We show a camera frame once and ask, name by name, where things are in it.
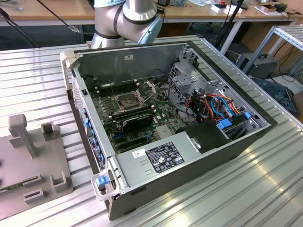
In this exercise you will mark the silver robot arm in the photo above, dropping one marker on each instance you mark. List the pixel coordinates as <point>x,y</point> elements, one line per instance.
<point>132,14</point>

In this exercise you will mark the CPU socket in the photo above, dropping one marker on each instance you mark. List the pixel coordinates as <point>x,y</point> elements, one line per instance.
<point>127,101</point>

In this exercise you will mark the green motherboard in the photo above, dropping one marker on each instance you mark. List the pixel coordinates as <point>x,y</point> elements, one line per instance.
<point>163,111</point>

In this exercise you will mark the black expansion card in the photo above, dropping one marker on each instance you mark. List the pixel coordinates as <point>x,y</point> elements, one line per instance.
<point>138,123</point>

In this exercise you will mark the silver chipset heatsink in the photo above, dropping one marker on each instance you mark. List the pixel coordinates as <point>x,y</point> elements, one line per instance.
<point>163,132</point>

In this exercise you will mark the black expansion slot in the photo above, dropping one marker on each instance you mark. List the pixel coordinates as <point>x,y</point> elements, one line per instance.
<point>133,147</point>
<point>132,142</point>

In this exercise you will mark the blue expansion slot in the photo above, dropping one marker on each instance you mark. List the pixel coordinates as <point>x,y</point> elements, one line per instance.
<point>119,136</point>

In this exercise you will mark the metal disk bay cage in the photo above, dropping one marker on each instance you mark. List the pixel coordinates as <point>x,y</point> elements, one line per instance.
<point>187,81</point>

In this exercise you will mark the silver power supply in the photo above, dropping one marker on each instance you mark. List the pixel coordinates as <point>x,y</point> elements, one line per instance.
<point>135,170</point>

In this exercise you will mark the black plastic shroud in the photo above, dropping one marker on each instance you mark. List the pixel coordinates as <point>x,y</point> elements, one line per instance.
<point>206,139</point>

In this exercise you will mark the small white case sticker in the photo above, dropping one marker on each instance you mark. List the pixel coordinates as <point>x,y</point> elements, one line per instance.
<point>128,57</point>

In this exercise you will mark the blue disk carrier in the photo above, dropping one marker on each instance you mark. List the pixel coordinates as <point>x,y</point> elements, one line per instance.
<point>223,124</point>

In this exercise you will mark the blue case latch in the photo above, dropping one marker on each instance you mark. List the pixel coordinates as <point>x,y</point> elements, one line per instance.
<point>104,182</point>

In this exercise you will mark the open grey PC case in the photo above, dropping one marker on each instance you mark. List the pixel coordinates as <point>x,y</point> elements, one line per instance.
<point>225,153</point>

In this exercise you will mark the long wooden desk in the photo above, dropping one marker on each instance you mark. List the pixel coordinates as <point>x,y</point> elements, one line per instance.
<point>208,14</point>
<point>35,13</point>

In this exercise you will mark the black equipment box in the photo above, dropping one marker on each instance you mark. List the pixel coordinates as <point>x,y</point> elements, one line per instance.
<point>262,68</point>

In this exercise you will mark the white box red label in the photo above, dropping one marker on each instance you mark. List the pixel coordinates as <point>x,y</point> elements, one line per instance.
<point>219,9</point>

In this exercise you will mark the black stand pole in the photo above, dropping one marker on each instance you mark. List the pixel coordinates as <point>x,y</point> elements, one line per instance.
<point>232,17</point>

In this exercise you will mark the dark teal crate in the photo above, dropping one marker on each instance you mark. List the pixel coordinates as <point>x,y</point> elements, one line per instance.
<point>277,92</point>

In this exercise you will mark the grey parts rack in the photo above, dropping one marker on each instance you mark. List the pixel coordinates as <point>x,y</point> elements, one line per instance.
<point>19,160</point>

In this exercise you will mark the brown cardboard box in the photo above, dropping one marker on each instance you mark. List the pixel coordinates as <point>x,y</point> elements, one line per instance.
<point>298,104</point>

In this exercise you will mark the small cardboard box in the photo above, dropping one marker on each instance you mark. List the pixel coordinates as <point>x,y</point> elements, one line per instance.
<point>265,10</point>

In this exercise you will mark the green RAM stick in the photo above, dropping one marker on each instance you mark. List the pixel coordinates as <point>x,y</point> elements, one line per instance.
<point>9,191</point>

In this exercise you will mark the aluminium profile frame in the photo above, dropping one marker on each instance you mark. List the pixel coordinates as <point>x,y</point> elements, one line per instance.
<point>260,48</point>

